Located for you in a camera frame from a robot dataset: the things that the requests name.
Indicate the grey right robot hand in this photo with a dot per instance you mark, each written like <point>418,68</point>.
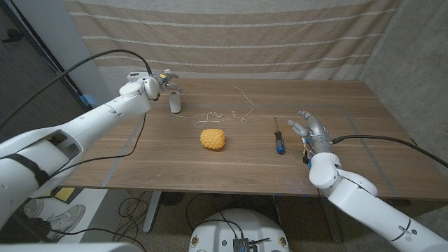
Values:
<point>316,133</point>

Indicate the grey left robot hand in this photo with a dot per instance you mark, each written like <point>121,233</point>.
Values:
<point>164,80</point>

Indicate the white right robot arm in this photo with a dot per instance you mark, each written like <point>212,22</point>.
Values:
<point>357,199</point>

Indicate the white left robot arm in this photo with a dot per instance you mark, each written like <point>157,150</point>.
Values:
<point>87,119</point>

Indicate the yellow bumpy sponge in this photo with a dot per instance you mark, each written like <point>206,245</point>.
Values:
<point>212,139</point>

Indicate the white power strip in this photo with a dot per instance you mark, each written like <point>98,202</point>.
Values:
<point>134,75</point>

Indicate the small light blue object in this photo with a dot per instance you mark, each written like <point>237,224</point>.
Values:
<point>89,99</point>

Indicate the beige striped cloth backdrop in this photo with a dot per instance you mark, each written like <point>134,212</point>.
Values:
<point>280,31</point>

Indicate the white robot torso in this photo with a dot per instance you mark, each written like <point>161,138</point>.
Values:
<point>241,224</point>

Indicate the black round object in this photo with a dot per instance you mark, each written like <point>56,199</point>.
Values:
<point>172,198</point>

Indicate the white table leg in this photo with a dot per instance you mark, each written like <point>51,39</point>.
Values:
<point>152,213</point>

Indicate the small grey electronics box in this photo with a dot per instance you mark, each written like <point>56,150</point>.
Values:
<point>241,245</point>

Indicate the dark grey door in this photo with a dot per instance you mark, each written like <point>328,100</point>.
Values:
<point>24,70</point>

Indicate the white floor board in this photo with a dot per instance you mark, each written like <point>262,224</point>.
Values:
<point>91,210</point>

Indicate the yellow pad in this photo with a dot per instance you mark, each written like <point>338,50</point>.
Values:
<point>64,194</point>

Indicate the grey white sneaker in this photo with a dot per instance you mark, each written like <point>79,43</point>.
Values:
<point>33,208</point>
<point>68,218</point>

